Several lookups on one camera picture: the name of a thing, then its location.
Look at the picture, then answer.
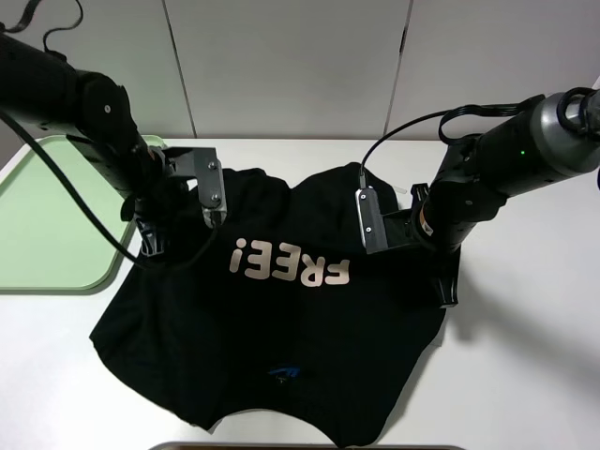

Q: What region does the black short sleeve t-shirt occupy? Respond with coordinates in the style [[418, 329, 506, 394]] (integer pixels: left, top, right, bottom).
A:
[[90, 163, 445, 447]]

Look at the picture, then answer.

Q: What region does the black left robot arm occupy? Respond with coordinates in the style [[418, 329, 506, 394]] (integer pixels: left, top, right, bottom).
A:
[[1, 35, 188, 263]]

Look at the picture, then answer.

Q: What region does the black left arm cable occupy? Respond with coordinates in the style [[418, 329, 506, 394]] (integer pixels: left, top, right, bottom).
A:
[[0, 0, 221, 271]]

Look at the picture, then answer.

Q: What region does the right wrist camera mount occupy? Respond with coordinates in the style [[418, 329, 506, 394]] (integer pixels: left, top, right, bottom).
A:
[[355, 187, 388, 254]]

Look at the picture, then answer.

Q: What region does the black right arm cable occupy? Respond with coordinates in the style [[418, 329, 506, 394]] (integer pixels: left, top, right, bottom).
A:
[[358, 96, 548, 188]]

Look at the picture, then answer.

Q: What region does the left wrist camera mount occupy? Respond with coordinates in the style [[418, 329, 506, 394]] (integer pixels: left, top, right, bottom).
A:
[[163, 146, 228, 229]]

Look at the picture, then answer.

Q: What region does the green plastic tray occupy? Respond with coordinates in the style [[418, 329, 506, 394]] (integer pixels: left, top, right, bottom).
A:
[[0, 134, 165, 297]]

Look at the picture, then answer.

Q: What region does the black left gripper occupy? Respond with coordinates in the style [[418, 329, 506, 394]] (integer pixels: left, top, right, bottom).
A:
[[120, 144, 190, 257]]

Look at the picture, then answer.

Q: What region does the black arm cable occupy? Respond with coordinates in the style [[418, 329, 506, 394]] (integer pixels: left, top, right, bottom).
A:
[[0, 0, 221, 271], [358, 96, 548, 188]]

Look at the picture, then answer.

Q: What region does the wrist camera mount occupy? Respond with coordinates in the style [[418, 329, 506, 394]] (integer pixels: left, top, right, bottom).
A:
[[355, 187, 388, 254], [163, 146, 228, 229]]

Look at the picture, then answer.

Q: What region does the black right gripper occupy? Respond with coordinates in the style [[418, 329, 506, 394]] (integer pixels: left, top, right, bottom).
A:
[[383, 182, 458, 308]]

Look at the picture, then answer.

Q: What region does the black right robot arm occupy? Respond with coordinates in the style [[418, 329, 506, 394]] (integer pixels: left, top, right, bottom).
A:
[[365, 87, 599, 308]]

